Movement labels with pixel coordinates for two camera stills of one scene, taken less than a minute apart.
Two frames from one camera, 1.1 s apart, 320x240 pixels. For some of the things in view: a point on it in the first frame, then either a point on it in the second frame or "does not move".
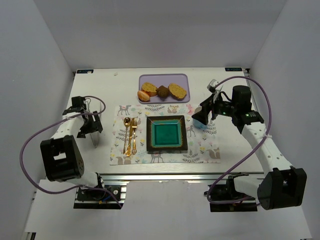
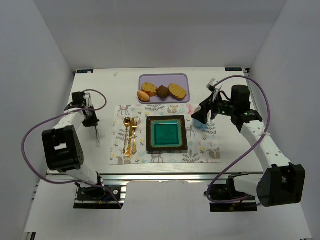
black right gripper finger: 202,115 does not move
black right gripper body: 208,110 does not move
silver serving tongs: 95,136 to 88,103
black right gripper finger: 207,104 does not move
